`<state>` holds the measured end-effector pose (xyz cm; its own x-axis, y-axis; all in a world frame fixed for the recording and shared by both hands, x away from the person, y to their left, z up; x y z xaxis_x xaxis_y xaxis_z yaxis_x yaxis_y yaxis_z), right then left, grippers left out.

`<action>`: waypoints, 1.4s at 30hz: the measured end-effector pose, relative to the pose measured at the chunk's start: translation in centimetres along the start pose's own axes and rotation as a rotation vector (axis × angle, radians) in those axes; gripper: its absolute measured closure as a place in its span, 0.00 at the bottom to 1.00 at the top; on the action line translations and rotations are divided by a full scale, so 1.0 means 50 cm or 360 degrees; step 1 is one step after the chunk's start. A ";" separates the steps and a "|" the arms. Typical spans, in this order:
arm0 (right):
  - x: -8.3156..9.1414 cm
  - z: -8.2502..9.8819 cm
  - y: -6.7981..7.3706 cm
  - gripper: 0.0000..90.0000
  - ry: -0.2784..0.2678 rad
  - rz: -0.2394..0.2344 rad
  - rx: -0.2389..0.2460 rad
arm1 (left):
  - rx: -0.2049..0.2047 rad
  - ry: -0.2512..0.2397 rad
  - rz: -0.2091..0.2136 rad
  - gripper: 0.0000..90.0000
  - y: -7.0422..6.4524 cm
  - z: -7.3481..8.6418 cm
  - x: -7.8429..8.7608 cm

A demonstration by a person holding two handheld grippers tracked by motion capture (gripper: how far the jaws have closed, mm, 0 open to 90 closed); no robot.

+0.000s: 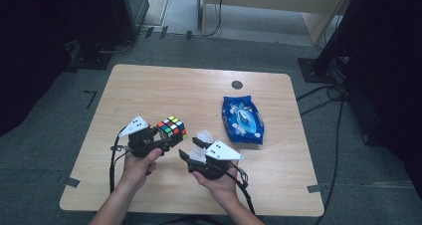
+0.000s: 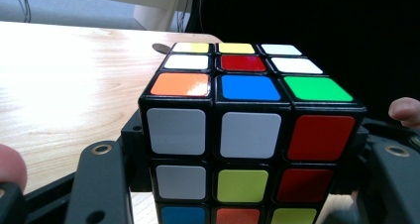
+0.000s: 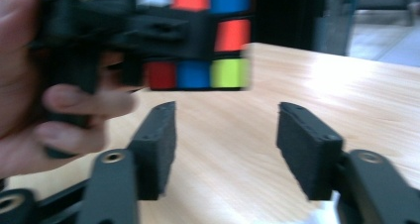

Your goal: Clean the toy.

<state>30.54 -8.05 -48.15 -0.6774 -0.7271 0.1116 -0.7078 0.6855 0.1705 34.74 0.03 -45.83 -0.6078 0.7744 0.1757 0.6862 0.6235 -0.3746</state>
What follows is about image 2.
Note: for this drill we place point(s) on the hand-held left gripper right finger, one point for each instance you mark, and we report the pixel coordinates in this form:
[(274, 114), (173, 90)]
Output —
[(346, 181)]

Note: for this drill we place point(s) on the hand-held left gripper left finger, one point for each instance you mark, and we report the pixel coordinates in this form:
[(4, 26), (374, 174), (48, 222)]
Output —
[(135, 141)]

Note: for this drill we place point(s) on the multicoloured puzzle cube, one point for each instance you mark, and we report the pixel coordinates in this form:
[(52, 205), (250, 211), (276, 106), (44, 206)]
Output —
[(251, 134)]

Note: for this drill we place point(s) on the black round table grommet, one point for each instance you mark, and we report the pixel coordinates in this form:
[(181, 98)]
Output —
[(160, 48)]

